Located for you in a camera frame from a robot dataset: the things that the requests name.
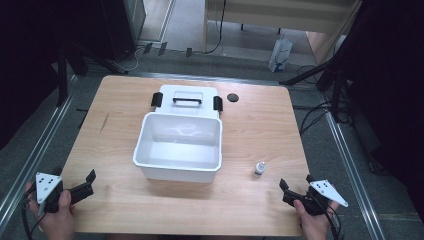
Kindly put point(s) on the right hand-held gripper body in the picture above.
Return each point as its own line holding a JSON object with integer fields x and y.
{"x": 310, "y": 198}

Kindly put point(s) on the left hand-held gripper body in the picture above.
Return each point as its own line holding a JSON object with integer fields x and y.
{"x": 78, "y": 193}

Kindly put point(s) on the person's right hand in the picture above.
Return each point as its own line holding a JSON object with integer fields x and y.
{"x": 313, "y": 223}

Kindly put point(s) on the person's left hand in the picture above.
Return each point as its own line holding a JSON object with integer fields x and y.
{"x": 55, "y": 220}

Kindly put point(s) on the small white dropper bottle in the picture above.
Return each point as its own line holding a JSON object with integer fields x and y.
{"x": 259, "y": 169}

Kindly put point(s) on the white plastic storage box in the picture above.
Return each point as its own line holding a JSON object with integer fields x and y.
{"x": 180, "y": 151}

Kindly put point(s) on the black metal stand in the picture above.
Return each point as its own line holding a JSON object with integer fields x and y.
{"x": 62, "y": 76}

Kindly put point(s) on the black round table grommet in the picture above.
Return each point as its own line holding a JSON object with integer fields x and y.
{"x": 232, "y": 97}

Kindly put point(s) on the black tripod stand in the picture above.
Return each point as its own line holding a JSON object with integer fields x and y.
{"x": 328, "y": 75}

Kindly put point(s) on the white paper bag blue print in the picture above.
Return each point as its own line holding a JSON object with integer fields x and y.
{"x": 280, "y": 55}

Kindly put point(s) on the dark cabinet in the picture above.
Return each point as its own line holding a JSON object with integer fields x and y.
{"x": 120, "y": 26}

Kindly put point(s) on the light wooden bench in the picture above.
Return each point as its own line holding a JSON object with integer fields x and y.
{"x": 280, "y": 15}

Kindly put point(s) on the metal floor rail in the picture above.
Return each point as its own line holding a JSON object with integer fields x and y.
{"x": 206, "y": 78}
{"x": 353, "y": 173}
{"x": 33, "y": 156}

